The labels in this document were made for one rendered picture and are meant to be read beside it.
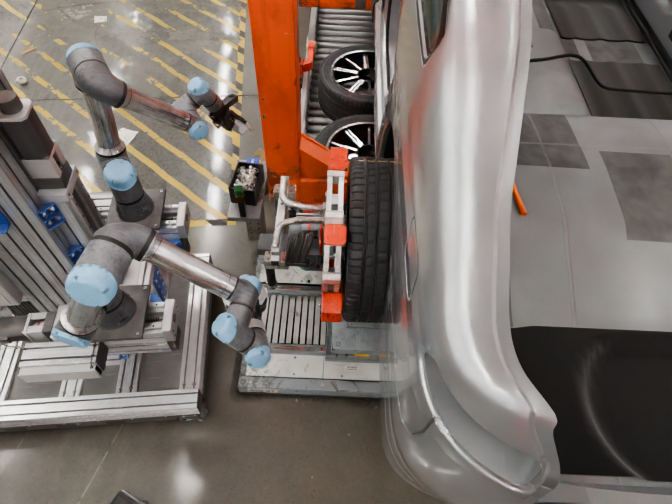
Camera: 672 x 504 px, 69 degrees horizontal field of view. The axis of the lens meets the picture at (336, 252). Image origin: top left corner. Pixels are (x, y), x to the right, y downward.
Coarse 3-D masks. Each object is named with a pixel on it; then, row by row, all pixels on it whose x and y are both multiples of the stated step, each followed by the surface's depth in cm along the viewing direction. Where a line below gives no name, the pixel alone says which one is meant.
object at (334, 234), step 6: (324, 228) 162; (330, 228) 161; (336, 228) 161; (342, 228) 161; (324, 234) 161; (330, 234) 161; (336, 234) 161; (342, 234) 161; (324, 240) 161; (330, 240) 161; (336, 240) 161; (342, 240) 161
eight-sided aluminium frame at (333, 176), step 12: (336, 180) 180; (336, 216) 169; (324, 252) 170; (336, 252) 170; (324, 264) 171; (336, 264) 171; (324, 276) 172; (336, 276) 172; (324, 288) 177; (336, 288) 176
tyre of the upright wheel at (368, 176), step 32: (352, 160) 183; (384, 160) 183; (352, 192) 169; (384, 192) 168; (352, 224) 165; (384, 224) 165; (352, 256) 165; (384, 256) 165; (352, 288) 169; (384, 288) 169; (352, 320) 186
